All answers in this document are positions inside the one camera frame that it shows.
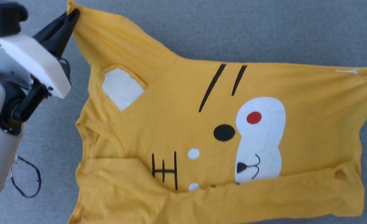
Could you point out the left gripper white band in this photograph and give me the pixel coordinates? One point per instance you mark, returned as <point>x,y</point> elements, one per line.
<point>37,62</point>

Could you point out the yellow cartoon face t-shirt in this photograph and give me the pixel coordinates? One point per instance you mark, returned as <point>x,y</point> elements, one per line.
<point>202,140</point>

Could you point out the white plastic tag fastener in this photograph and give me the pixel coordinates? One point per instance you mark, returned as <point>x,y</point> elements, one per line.
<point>348,71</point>

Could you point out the grey fabric sofa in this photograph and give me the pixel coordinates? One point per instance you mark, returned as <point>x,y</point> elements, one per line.
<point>233,28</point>

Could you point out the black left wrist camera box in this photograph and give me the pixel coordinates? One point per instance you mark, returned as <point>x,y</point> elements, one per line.
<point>4,17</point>

